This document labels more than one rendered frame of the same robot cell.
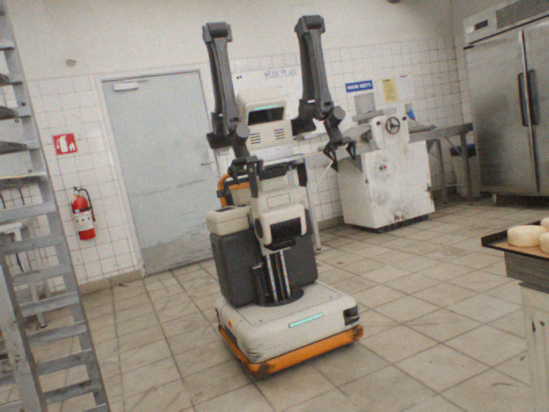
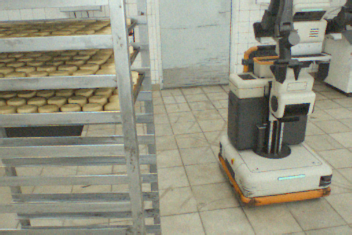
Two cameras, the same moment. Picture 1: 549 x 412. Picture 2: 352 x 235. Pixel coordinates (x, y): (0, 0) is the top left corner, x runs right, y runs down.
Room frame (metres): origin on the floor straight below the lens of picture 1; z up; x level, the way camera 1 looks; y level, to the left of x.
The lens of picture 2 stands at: (0.15, 0.27, 1.44)
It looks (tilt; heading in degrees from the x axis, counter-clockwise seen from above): 23 degrees down; 13
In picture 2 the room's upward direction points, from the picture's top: 2 degrees counter-clockwise
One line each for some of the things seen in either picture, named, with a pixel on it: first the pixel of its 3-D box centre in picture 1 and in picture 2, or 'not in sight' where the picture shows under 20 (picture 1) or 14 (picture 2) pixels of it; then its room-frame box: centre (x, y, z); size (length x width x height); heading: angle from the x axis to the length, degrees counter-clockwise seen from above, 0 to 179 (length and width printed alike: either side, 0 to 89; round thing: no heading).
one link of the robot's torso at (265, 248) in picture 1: (288, 228); (295, 106); (2.17, -0.05, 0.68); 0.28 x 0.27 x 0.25; 111
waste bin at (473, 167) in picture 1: (475, 168); not in sight; (5.53, -2.64, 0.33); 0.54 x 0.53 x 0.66; 21
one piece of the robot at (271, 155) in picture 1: (275, 169); (302, 62); (2.03, -0.04, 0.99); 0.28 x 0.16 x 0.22; 111
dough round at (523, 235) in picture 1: (526, 235); not in sight; (0.61, -0.36, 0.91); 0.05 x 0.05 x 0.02
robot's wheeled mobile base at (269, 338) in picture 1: (283, 316); (269, 163); (2.31, 0.07, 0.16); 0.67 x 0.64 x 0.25; 21
